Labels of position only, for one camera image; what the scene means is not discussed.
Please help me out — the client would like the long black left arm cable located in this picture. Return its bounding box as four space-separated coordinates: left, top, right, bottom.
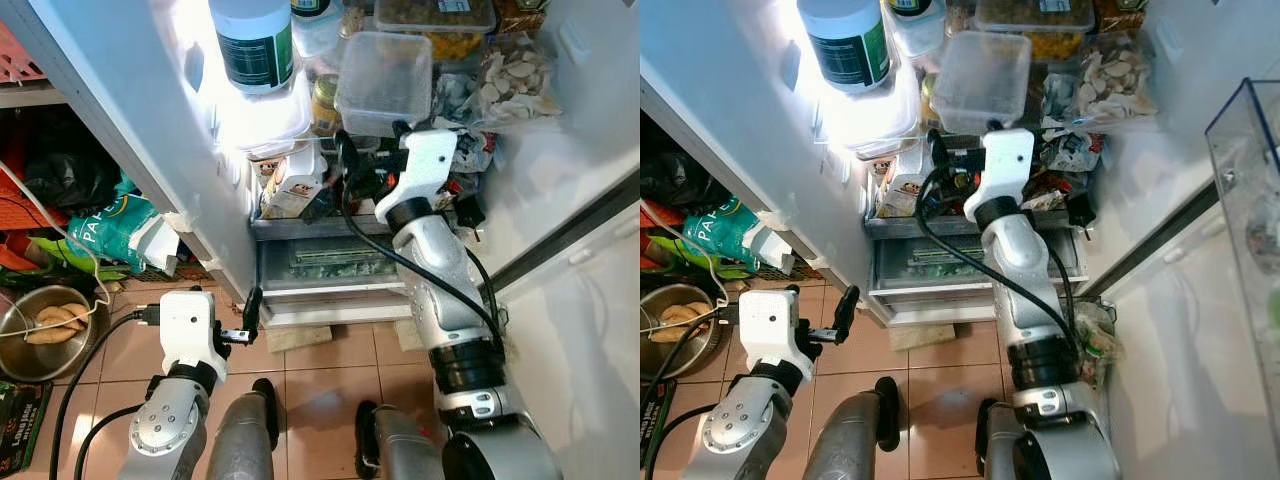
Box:
48 306 163 480
640 303 743 480

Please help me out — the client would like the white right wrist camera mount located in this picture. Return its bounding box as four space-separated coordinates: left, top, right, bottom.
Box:
963 127 1036 223
374 129 459 226

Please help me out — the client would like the short black right arm cable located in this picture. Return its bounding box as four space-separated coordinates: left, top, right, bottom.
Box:
1055 188 1099 346
453 193 511 341

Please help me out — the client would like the short black left arm cable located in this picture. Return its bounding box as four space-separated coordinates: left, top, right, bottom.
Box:
645 402 721 480
72 402 146 480

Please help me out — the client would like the green printed carton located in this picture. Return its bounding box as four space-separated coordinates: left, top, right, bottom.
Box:
640 378 678 471
0 380 53 477

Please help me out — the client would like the clear lidded plastic container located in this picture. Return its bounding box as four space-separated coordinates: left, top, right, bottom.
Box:
930 31 1032 136
334 31 434 138

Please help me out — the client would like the grey shelf rack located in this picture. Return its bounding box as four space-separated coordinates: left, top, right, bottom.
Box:
0 80 101 111

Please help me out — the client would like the clear vegetable drawer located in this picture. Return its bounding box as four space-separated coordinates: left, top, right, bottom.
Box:
868 228 1089 301
255 232 411 303

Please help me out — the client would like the white jar dark label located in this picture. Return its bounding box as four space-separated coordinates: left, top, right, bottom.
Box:
797 0 894 96
208 0 297 96

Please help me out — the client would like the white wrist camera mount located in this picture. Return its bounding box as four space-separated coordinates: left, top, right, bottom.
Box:
737 288 813 373
963 127 1036 223
374 129 459 226
160 290 229 373

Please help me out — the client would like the white printed carton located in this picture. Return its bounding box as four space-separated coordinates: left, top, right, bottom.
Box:
873 150 933 219
258 150 328 221

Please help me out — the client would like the grey robot right leg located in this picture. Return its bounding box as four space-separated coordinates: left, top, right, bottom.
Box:
355 400 448 480
975 398 1031 480

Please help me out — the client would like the bag of white slices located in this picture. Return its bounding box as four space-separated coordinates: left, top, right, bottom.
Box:
468 38 557 129
1070 38 1161 126

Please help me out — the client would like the short black arm cable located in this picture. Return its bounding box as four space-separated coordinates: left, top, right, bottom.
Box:
453 193 511 341
645 402 721 480
72 402 146 480
1055 188 1099 346

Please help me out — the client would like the grey robot leg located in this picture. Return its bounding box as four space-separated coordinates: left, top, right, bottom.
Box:
205 378 283 480
803 376 901 480
355 400 448 480
975 398 1031 480

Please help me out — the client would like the black plastic bag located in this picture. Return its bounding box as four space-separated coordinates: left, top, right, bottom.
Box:
640 150 704 208
25 150 119 213

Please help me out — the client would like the brown printed box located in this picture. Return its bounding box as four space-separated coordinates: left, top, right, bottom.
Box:
495 0 551 36
1095 0 1146 31

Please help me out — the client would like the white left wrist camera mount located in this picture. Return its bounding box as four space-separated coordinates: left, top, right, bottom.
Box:
160 290 229 373
737 288 813 373

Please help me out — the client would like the brown sweet potato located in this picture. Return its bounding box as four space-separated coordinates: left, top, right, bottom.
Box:
662 300 716 326
648 318 701 343
22 320 81 346
35 303 91 329

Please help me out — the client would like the teal printed bag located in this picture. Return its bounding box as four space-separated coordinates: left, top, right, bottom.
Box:
62 192 183 278
678 195 796 273

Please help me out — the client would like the green vegetable packet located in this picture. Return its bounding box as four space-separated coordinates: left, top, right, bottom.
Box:
1075 300 1117 391

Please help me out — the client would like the grey robot left leg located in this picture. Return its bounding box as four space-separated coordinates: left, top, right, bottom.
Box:
205 378 283 480
803 376 901 480

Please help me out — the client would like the bright green bag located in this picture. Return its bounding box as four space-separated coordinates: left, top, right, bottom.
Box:
640 235 701 271
30 235 101 276

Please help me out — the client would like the tan brick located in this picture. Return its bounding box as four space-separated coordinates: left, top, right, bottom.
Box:
888 322 951 351
265 325 333 353

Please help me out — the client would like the deep steel bowl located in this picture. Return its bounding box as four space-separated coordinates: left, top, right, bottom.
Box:
640 283 733 381
0 285 113 384

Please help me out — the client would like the clear plastic door bin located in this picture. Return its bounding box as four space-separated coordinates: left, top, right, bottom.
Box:
1205 78 1280 446

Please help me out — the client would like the white cord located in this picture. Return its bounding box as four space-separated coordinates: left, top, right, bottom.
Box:
640 205 733 336
0 160 113 336

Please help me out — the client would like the small jar yellow lid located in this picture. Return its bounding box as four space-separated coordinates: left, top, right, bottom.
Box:
310 75 343 138
918 72 943 131

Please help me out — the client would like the yellow food box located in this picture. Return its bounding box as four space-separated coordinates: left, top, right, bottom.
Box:
973 0 1096 61
375 0 497 63

